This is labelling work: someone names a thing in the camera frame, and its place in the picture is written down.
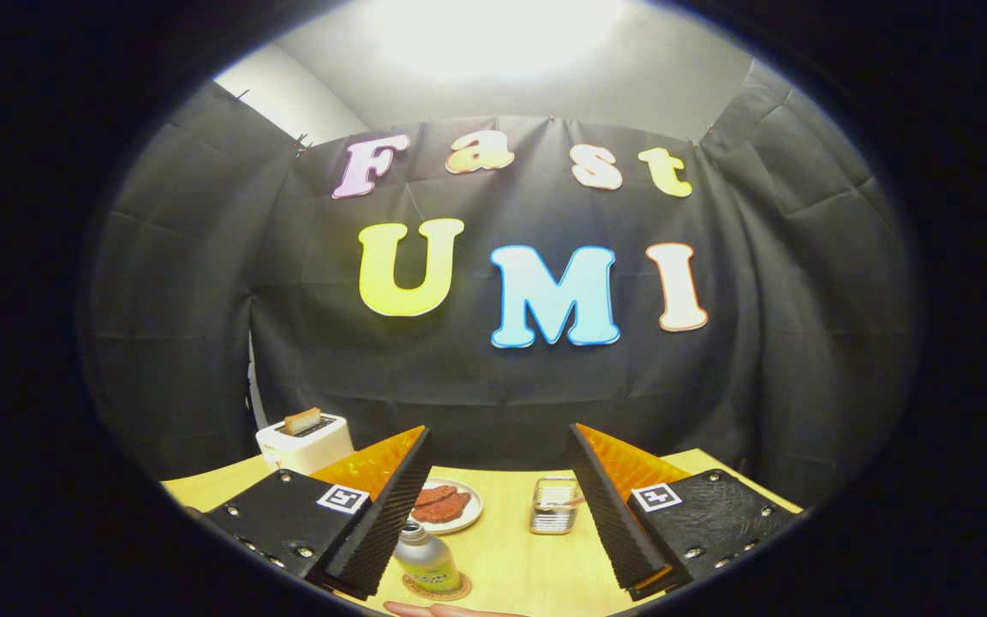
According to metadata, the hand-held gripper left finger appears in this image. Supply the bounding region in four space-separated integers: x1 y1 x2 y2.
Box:
181 426 434 601

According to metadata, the white round plate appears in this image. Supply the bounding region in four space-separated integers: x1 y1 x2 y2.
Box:
410 477 484 536

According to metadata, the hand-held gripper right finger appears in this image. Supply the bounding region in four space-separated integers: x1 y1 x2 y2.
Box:
568 422 807 601

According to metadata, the silver juice bottle green label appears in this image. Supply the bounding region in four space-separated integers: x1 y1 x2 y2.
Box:
393 519 462 594

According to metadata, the wooden table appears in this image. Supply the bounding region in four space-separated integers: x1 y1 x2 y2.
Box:
159 447 803 617

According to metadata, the white toaster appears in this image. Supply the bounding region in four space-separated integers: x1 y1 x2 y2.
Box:
255 413 355 475

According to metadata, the small metal wire basket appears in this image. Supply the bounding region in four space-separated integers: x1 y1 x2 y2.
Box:
530 476 584 536

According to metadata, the round cork coaster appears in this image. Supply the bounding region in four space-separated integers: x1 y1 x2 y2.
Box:
402 572 473 602

